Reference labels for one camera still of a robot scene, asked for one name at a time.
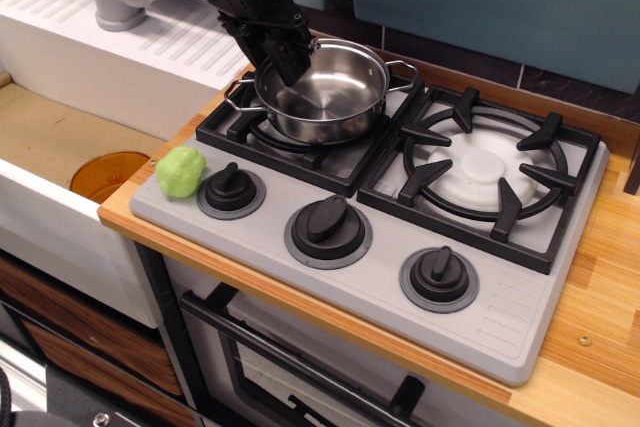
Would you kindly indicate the stainless steel pot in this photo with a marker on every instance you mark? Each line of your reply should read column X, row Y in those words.
column 338, row 99

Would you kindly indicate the black right stove knob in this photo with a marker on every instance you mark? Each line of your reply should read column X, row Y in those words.
column 439, row 280

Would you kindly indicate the green toy cauliflower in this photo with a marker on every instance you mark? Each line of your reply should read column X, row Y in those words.
column 178, row 172

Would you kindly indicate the black middle stove knob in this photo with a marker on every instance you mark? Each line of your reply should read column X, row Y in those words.
column 328, row 234

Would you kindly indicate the black right burner grate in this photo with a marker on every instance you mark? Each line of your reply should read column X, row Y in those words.
column 498, row 180

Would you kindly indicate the grey toy stove top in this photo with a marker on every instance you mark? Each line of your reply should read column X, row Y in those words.
column 499, row 334

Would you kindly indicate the black left stove knob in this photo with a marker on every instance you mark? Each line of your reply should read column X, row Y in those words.
column 231, row 193

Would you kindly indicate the orange plastic drain plate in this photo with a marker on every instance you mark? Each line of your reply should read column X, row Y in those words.
column 100, row 177

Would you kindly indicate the oven door with black handle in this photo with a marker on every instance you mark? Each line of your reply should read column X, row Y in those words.
column 292, row 390

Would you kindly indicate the wooden drawer front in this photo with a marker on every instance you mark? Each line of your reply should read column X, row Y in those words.
column 94, row 343

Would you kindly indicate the black burner grate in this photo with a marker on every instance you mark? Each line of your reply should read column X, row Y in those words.
column 338, row 168
column 498, row 180

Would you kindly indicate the black stove knob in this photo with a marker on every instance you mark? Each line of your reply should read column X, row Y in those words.
column 231, row 193
column 439, row 280
column 328, row 234

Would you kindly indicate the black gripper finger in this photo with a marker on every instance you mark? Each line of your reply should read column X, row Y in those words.
column 257, row 37
column 289, row 50

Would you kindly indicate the white toy sink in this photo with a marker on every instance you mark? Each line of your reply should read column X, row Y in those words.
column 71, row 92

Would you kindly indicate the black left burner grate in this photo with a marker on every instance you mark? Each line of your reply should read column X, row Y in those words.
column 338, row 168

